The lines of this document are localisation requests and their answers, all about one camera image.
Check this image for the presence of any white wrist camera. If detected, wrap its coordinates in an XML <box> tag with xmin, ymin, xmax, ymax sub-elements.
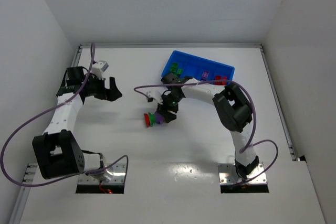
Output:
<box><xmin>145</xmin><ymin>90</ymin><xmax>163</xmax><ymax>104</ymax></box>
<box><xmin>91</xmin><ymin>61</ymin><xmax>109</xmax><ymax>79</ymax></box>

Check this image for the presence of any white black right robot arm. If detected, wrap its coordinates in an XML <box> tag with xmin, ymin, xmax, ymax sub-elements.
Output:
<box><xmin>156</xmin><ymin>73</ymin><xmax>259</xmax><ymax>180</ymax></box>

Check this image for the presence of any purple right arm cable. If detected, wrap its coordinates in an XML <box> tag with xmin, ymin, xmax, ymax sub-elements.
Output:
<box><xmin>133</xmin><ymin>81</ymin><xmax>279</xmax><ymax>187</ymax></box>

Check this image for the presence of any green sloped duplo brick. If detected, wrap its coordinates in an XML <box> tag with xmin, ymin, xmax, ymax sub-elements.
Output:
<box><xmin>170</xmin><ymin>62</ymin><xmax>179</xmax><ymax>73</ymax></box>

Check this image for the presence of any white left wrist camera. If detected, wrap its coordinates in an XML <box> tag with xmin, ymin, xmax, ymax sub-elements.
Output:
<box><xmin>91</xmin><ymin>61</ymin><xmax>109</xmax><ymax>79</ymax></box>

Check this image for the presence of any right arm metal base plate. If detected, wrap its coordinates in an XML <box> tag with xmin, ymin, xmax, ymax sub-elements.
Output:
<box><xmin>218</xmin><ymin>163</ymin><xmax>268</xmax><ymax>186</ymax></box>

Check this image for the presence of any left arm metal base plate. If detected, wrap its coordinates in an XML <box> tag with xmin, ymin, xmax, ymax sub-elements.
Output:
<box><xmin>77</xmin><ymin>163</ymin><xmax>127</xmax><ymax>186</ymax></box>

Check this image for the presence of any blue plastic divided bin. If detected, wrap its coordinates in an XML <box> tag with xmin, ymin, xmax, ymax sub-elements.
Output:
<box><xmin>161</xmin><ymin>50</ymin><xmax>235</xmax><ymax>84</ymax></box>

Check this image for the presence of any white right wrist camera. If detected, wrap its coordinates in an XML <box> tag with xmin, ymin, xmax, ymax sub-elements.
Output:
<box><xmin>145</xmin><ymin>90</ymin><xmax>163</xmax><ymax>104</ymax></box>

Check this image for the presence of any red half-round brick cluster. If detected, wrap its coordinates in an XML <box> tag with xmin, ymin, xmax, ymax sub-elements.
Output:
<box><xmin>144</xmin><ymin>113</ymin><xmax>151</xmax><ymax>127</ymax></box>

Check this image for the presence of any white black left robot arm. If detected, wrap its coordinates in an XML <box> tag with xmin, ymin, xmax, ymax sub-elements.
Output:
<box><xmin>32</xmin><ymin>61</ymin><xmax>122</xmax><ymax>179</ymax></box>

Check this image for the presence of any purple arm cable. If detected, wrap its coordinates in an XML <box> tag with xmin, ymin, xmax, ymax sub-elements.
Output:
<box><xmin>133</xmin><ymin>81</ymin><xmax>279</xmax><ymax>187</ymax></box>
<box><xmin>0</xmin><ymin>42</ymin><xmax>129</xmax><ymax>188</ymax></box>

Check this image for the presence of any purple rounded duplo brick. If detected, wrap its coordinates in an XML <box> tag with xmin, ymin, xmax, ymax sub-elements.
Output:
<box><xmin>201</xmin><ymin>70</ymin><xmax>209</xmax><ymax>81</ymax></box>

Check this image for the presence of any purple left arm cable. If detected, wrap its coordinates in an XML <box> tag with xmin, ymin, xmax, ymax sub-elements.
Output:
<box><xmin>0</xmin><ymin>42</ymin><xmax>129</xmax><ymax>188</ymax></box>

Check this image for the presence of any purple rounded brick cluster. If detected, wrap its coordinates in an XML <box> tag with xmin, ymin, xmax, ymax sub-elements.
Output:
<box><xmin>154</xmin><ymin>112</ymin><xmax>165</xmax><ymax>125</ymax></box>

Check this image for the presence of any green brick cluster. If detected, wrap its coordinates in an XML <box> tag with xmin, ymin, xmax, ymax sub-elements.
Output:
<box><xmin>148</xmin><ymin>112</ymin><xmax>155</xmax><ymax>127</ymax></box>

